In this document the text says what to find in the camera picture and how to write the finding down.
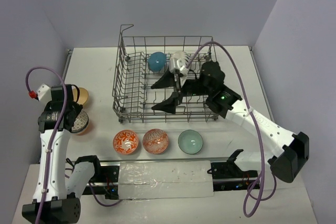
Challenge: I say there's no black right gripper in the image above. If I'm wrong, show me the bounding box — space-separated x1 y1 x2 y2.
151 65 212 114

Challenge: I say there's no white bowl orange rim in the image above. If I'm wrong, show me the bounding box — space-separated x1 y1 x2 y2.
169 51 190 72

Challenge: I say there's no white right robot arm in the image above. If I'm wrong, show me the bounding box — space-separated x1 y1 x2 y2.
151 61 310 183

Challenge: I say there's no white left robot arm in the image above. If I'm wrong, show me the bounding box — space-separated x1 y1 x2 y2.
22 84 103 223

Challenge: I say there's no tan bowl on table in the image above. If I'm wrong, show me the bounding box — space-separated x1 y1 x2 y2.
74 88 89 105

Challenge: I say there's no orange geometric pattern bowl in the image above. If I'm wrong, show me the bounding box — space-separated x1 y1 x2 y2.
142 129 169 154

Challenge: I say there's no pale green bowl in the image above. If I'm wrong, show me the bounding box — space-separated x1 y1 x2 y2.
178 130 204 155

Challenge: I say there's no orange floral pattern bowl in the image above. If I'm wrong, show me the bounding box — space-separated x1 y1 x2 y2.
113 130 139 155

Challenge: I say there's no white taped sheet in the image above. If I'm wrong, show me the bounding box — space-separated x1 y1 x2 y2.
118 161 214 199

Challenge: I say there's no grey wire dish rack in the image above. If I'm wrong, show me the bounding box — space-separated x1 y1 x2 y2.
112 24 219 123

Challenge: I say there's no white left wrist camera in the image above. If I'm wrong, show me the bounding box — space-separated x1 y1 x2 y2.
28 83 51 104

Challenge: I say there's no black mounting rail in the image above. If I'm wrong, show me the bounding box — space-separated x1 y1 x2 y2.
91 161 258 200

